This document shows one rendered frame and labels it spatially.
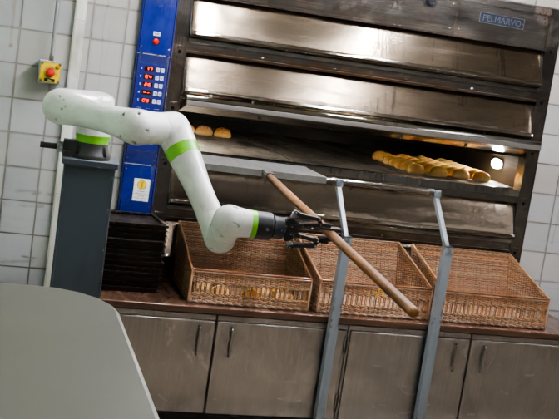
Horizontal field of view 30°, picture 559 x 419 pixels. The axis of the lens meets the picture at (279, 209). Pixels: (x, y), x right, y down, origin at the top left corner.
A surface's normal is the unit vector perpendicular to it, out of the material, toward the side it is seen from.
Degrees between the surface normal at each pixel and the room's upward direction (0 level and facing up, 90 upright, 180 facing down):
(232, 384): 90
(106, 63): 90
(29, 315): 0
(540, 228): 90
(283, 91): 70
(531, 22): 90
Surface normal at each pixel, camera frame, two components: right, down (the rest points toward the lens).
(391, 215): 0.29, -0.17
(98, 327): 0.15, -0.98
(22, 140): 0.25, 0.18
